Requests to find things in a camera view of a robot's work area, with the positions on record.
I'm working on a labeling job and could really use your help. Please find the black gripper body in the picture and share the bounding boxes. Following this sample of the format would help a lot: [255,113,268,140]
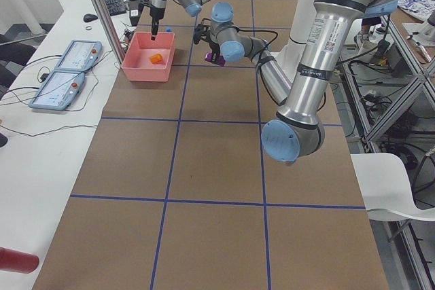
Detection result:
[193,24,211,45]
[150,7,165,20]

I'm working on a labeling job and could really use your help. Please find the black computer mouse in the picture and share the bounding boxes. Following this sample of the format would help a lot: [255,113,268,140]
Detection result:
[83,14,98,22]

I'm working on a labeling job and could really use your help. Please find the aluminium frame rack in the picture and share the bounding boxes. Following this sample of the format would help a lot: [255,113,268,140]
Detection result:
[332,11,434,289]

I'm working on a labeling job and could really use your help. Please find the white chair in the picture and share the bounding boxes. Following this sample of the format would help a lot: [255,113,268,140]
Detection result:
[351,153,434,222]

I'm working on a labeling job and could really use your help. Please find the black keyboard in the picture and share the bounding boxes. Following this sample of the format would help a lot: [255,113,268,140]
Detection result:
[104,0,126,16]

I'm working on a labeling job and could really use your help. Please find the teach pendant tablet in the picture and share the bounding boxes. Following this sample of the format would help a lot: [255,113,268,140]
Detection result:
[55,40,103,72]
[28,71,85,111]

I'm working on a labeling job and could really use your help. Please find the lower teach pendant tablet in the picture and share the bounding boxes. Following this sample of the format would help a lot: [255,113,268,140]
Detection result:
[28,71,85,111]

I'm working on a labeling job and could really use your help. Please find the black pendant cable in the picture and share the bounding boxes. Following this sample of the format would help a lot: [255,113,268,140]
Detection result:
[0,48,113,138]

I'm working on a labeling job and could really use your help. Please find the purple toy block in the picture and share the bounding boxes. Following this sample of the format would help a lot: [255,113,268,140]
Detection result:
[205,52,226,67]

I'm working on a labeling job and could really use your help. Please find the red cylinder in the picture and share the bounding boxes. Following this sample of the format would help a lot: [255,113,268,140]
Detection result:
[0,247,39,274]

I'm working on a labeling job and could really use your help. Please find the orange toy block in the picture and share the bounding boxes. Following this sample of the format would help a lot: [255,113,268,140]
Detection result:
[150,53,164,65]

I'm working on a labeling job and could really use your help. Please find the pink plastic box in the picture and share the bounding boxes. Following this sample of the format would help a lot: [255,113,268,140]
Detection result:
[122,32,175,82]

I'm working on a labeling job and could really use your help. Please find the upper teach pendant tablet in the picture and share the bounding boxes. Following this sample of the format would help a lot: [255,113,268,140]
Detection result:
[55,40,103,72]

